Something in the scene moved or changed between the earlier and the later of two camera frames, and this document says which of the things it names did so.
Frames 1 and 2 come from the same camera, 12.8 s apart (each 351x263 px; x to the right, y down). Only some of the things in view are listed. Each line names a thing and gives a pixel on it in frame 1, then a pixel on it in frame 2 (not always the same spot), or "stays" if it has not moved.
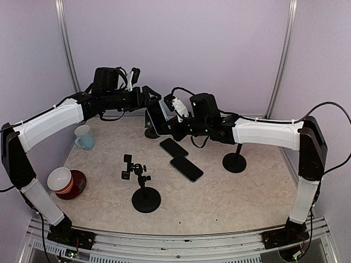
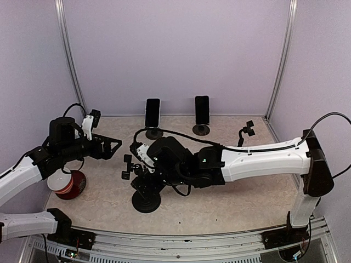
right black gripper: x=175 y=131 → x=154 y=186
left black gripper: x=141 y=101 → x=106 y=154
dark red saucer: x=79 y=184 stays
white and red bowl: x=60 y=180 stays
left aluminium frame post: x=67 y=45 stays
